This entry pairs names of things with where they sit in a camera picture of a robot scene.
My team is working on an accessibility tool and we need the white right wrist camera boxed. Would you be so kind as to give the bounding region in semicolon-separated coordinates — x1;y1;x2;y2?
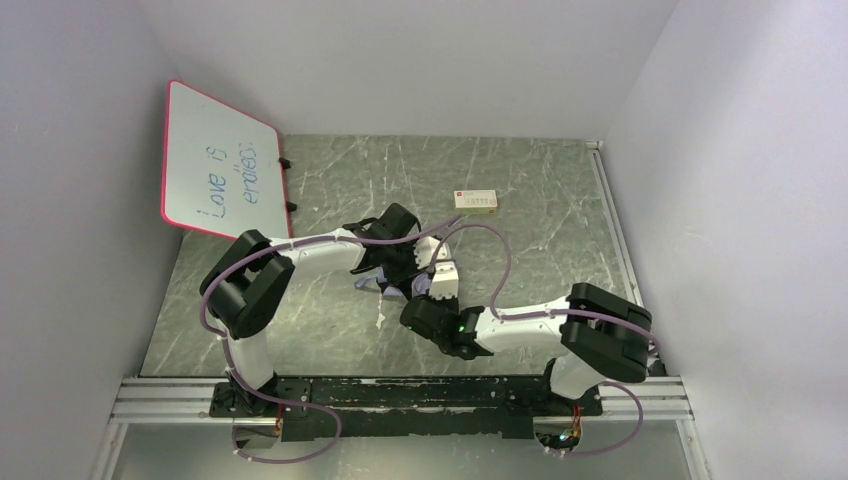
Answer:
428;260;459;300

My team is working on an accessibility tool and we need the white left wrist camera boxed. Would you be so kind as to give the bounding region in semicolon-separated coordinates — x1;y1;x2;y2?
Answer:
414;236;452;270

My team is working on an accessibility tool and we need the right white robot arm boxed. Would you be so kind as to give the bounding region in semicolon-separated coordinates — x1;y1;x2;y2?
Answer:
400;283;654;400

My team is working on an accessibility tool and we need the aluminium frame rail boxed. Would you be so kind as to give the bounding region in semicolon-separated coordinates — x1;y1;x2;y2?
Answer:
109;377;694;424

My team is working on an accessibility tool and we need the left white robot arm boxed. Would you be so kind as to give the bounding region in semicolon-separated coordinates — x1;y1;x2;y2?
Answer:
199;203;441;416

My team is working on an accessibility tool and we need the red framed whiteboard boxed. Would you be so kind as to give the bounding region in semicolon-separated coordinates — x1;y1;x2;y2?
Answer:
160;79;292;239

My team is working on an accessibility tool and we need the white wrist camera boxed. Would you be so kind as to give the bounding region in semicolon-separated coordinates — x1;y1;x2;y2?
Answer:
428;260;459;300
414;236;452;270

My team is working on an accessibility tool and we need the light purple folding umbrella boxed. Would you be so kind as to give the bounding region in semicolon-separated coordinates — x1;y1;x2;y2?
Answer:
354;267;432;300

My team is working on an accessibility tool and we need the small white cardboard box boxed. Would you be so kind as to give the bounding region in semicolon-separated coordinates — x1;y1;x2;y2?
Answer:
453;190;498;214

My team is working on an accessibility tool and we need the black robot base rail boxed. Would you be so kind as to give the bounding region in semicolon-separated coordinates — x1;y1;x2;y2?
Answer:
208;375;603;442

